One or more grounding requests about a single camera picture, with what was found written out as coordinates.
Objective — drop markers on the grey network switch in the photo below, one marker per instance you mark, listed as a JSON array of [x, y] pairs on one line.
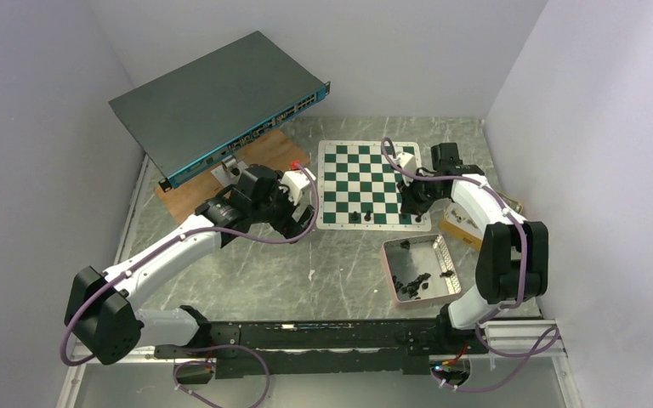
[[196, 116]]

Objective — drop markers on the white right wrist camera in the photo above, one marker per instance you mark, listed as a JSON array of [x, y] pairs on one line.
[[408, 163]]

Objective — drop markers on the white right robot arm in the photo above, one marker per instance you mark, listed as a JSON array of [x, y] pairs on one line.
[[512, 266]]

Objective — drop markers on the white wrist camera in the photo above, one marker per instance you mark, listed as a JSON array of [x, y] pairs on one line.
[[298, 180], [408, 163]]

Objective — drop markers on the black chess pieces pile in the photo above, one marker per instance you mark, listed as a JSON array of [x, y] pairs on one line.
[[426, 285]]

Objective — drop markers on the pink metal tray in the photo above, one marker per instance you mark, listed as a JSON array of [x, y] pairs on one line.
[[428, 254]]

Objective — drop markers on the wooden board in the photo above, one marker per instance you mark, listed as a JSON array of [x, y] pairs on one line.
[[274, 150]]

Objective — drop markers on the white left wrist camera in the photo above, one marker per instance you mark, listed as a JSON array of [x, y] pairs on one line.
[[298, 180]]

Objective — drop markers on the green white chess board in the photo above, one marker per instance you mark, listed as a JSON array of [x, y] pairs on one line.
[[355, 176]]

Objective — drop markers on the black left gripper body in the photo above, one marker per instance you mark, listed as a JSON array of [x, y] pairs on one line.
[[278, 211]]

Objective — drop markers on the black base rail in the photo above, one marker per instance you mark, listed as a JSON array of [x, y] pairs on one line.
[[409, 346]]

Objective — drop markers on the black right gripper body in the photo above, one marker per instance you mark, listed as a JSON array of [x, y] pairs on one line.
[[420, 194]]

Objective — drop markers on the metal switch stand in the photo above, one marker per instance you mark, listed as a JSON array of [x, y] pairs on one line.
[[228, 171]]

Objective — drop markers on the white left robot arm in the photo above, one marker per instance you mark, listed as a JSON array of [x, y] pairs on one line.
[[105, 308]]

